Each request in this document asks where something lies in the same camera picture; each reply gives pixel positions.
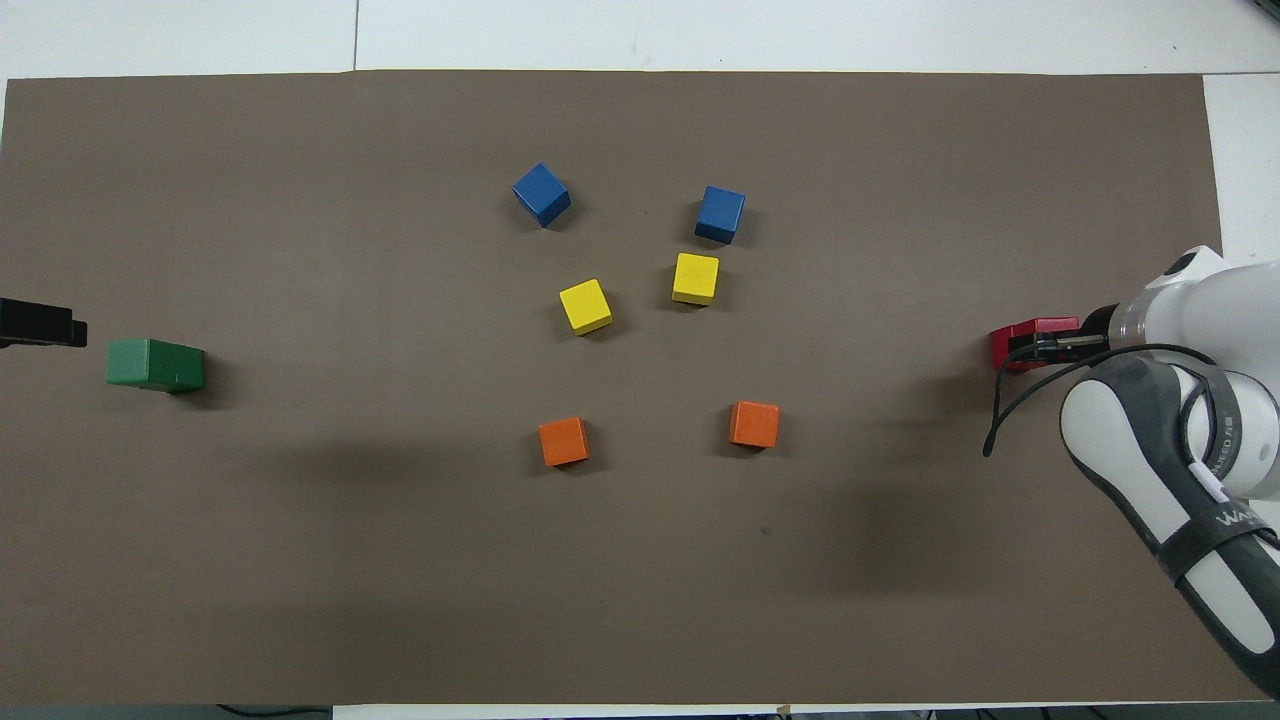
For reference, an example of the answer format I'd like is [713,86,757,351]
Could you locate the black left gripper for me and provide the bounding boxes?
[0,297,89,350]

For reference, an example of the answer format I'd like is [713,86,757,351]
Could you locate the yellow wooden cube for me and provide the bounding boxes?
[558,278,615,337]
[671,252,721,307]

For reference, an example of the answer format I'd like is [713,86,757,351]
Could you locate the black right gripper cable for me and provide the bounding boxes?
[982,343,1227,459]

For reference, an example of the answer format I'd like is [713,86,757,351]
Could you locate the blue wooden cube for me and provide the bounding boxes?
[694,185,747,246]
[512,162,573,229]

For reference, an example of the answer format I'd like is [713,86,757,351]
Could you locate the orange wooden cube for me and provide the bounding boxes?
[538,416,591,468]
[729,400,781,450]

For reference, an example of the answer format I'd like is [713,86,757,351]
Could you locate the brown table mat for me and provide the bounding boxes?
[0,68,1257,707]

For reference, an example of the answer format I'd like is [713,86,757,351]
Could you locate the thin black cable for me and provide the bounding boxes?
[215,703,333,720]

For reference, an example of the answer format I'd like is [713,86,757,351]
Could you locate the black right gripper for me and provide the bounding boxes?
[1006,302,1124,364]

